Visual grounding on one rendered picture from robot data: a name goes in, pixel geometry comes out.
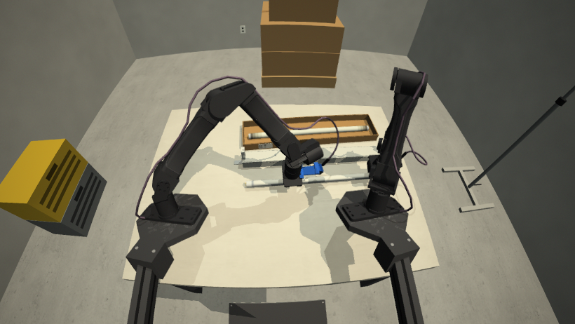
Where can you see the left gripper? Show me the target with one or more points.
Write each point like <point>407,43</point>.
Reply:
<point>291,180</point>

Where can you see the tan open cardboard box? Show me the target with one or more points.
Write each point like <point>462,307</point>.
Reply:
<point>307,121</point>

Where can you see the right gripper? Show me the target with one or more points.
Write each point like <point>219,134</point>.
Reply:
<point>372,160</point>

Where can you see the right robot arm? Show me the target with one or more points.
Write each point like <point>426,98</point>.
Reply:
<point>385,180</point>

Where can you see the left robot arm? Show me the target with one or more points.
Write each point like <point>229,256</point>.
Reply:
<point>220,104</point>

